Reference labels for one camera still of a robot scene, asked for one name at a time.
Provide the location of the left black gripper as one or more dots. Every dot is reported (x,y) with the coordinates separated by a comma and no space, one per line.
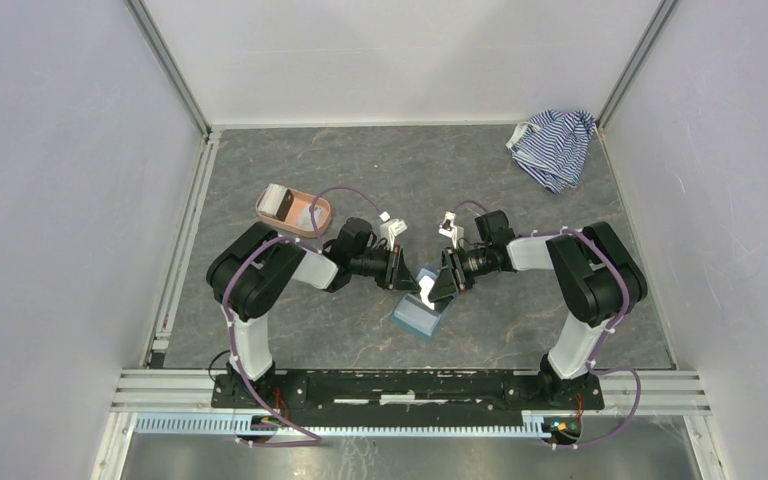
(397,275)

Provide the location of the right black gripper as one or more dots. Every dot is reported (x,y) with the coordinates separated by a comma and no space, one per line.
(452,277)

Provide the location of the teal card holder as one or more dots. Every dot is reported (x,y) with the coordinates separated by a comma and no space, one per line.
(416,313)

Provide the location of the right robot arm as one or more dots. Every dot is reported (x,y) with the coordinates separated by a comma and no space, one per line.
(599,281)

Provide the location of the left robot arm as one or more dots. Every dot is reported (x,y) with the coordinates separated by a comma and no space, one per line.
(250,275)

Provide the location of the white VIP card in tray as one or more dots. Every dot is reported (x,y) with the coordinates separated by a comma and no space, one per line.
(309,219)

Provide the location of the stack of credit cards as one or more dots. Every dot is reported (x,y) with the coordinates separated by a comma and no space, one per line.
(272,199)

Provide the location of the pink oval tray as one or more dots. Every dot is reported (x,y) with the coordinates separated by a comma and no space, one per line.
(293,211)

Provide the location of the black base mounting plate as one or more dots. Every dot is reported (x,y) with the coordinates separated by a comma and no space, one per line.
(414,398)

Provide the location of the blue striped cloth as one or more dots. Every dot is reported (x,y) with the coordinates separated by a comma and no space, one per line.
(551,147)

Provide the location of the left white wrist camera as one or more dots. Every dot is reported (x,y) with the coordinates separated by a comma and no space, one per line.
(390,228)

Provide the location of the aluminium frame rail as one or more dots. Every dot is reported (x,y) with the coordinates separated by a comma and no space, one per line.
(654,425)

